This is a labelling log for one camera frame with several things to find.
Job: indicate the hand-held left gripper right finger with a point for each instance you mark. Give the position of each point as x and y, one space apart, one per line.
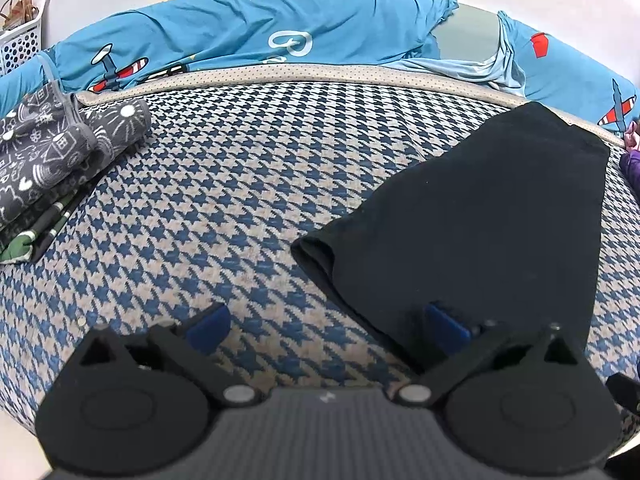
447 327

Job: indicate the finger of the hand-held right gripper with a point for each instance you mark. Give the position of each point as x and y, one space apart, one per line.
627 392

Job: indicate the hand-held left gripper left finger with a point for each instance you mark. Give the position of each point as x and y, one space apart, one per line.
210 325

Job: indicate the black t-shirt with red print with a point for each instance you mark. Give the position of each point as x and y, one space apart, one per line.
475 220

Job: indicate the houndstooth mattress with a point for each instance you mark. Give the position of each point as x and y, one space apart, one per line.
225 185

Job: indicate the green striped garment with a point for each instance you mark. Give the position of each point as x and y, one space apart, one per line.
30 240

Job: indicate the purple floral garment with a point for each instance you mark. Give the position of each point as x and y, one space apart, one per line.
632 170

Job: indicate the grey doodle print garment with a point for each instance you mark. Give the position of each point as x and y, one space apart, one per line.
55 155

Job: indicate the blue airplane print cover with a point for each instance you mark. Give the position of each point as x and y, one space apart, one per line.
200 30

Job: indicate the white plastic basket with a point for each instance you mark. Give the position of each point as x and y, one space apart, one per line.
20 47

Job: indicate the brown wicker item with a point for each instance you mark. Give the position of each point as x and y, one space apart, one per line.
17 10

